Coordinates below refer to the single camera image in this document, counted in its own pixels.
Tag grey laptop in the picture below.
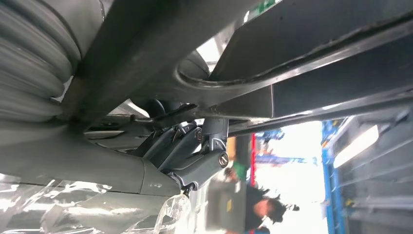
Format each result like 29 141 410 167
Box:
206 179 248 234

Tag person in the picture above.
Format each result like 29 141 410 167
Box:
224 166 300 234

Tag blue pallet rack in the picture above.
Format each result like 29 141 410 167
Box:
320 118 347 234

